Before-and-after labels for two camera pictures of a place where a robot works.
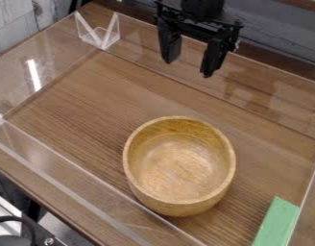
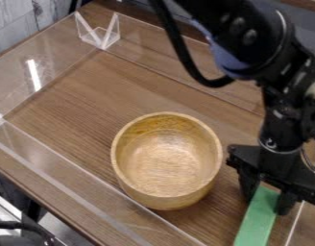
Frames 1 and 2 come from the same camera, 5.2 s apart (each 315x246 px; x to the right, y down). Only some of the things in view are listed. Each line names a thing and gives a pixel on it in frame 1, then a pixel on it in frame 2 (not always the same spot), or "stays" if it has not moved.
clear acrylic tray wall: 77,189 stays
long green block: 277,223 to 258,219
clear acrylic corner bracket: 99,36 stays
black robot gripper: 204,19 to 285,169
